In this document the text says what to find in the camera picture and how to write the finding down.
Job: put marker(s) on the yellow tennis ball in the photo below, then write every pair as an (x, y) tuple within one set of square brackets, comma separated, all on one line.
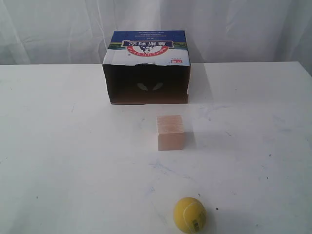
[(189, 215)]

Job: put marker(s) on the light wooden block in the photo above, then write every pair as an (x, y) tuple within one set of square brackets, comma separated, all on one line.
[(171, 133)]

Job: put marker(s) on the blue white cardboard box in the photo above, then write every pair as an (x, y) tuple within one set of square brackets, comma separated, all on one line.
[(147, 67)]

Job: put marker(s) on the white backdrop curtain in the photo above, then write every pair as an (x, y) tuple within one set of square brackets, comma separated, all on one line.
[(79, 31)]

